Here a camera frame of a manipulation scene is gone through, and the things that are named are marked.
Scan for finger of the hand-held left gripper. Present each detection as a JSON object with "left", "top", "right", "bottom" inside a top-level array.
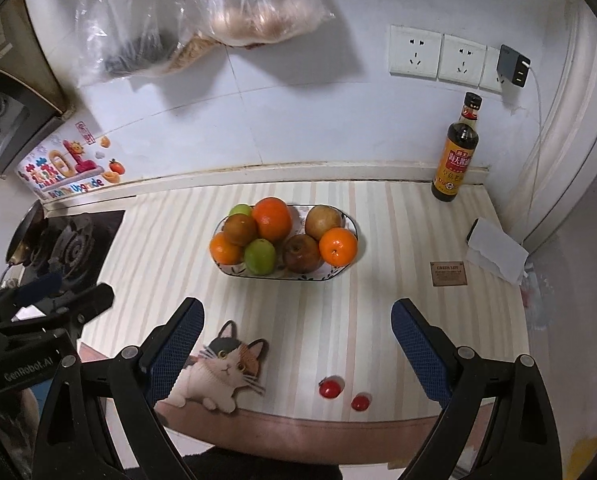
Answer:
[
  {"left": 53, "top": 283, "right": 115, "bottom": 336},
  {"left": 16, "top": 272, "right": 63, "bottom": 304}
]

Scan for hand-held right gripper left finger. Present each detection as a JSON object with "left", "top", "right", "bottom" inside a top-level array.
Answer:
[{"left": 32, "top": 297, "right": 205, "bottom": 480}]

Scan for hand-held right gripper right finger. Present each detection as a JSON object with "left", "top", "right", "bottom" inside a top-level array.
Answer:
[{"left": 391, "top": 298, "right": 564, "bottom": 480}]

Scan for small orange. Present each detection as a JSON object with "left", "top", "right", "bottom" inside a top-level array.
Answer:
[
  {"left": 209, "top": 231, "right": 245, "bottom": 266},
  {"left": 319, "top": 227, "right": 359, "bottom": 267}
]

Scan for oval floral plate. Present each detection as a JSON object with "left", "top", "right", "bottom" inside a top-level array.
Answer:
[{"left": 213, "top": 203, "right": 360, "bottom": 282}]

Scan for brown round fruit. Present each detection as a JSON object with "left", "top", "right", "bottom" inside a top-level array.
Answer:
[{"left": 223, "top": 213, "right": 259, "bottom": 248}]

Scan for dark red apple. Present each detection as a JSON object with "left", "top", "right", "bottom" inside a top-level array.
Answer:
[{"left": 283, "top": 234, "right": 325, "bottom": 274}]

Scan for brown pear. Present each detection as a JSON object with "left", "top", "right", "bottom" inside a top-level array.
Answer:
[{"left": 305, "top": 204, "right": 344, "bottom": 241}]

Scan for large orange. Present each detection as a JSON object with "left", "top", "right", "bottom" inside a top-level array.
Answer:
[{"left": 253, "top": 197, "right": 294, "bottom": 242}]

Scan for black gas stove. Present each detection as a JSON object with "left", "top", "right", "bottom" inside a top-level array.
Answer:
[{"left": 8, "top": 209, "right": 126, "bottom": 291}]

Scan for small frying pan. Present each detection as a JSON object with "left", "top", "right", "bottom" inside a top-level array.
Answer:
[{"left": 3, "top": 200, "right": 46, "bottom": 267}]

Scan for striped cat print table mat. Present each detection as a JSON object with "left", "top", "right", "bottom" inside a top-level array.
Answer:
[{"left": 78, "top": 180, "right": 534, "bottom": 453}]

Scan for black range hood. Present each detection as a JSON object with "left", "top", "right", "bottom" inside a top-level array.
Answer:
[{"left": 0, "top": 62, "right": 64, "bottom": 191}]

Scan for dark sauce bottle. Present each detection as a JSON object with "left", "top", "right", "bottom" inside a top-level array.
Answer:
[{"left": 431, "top": 92, "right": 483, "bottom": 204}]

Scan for clear plastic bag dark contents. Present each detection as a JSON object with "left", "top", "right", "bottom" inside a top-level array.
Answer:
[{"left": 73, "top": 0, "right": 219, "bottom": 86}]

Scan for black plug charger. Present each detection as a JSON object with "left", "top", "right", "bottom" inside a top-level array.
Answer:
[{"left": 495, "top": 44, "right": 532, "bottom": 88}]

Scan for clear plastic bag with eggs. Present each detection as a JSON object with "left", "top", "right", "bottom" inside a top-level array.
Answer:
[{"left": 183, "top": 0, "right": 336, "bottom": 50}]

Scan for colourful wall sticker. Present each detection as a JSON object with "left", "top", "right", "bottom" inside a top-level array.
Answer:
[{"left": 17, "top": 121, "right": 126, "bottom": 202}]

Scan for white charger cable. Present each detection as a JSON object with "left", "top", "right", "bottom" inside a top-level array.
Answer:
[{"left": 527, "top": 64, "right": 546, "bottom": 196}]

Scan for white wall outlet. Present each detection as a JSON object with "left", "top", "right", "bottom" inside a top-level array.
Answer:
[
  {"left": 389, "top": 24, "right": 443, "bottom": 81},
  {"left": 479, "top": 46, "right": 504, "bottom": 93},
  {"left": 438, "top": 34, "right": 488, "bottom": 86}
]

